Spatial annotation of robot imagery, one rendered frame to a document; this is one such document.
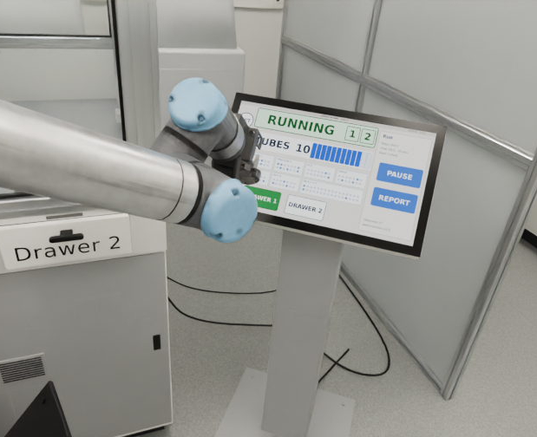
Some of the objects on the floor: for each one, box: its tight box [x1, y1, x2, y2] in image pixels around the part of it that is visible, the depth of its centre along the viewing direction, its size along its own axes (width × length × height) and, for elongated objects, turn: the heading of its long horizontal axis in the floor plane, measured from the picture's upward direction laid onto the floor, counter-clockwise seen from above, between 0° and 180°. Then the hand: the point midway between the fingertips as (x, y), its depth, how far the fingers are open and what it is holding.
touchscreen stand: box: [214, 230, 356, 437], centre depth 140 cm, size 50×45×102 cm
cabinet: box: [0, 251, 173, 437], centre depth 165 cm, size 95×103×80 cm
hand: (246, 183), depth 96 cm, fingers closed
